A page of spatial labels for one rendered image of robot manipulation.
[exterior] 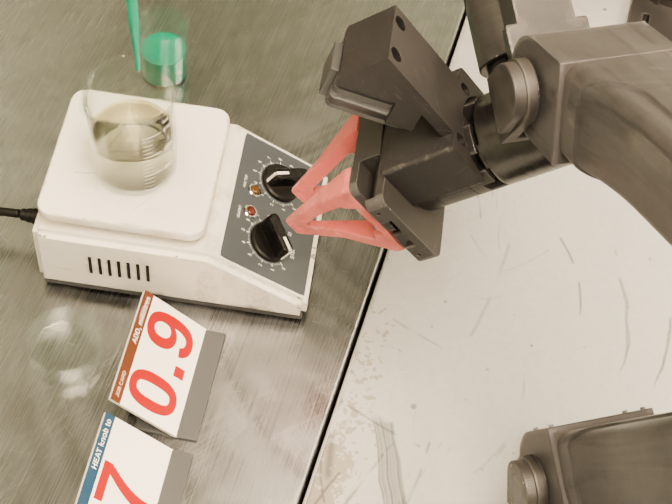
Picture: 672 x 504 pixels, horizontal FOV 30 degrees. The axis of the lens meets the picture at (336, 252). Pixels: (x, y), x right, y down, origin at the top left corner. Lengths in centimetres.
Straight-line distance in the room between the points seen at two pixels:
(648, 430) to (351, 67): 25
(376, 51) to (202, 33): 44
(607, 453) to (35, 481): 40
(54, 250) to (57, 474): 16
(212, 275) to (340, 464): 16
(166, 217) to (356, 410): 19
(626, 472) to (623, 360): 31
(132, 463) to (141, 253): 15
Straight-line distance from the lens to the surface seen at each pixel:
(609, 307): 100
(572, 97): 64
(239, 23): 114
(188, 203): 89
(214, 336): 93
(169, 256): 89
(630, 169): 61
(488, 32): 75
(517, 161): 74
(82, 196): 90
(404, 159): 75
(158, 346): 90
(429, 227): 78
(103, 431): 85
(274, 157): 97
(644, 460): 65
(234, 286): 91
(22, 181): 103
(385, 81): 71
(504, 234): 101
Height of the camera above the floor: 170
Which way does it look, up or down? 54 degrees down
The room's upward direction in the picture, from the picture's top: 8 degrees clockwise
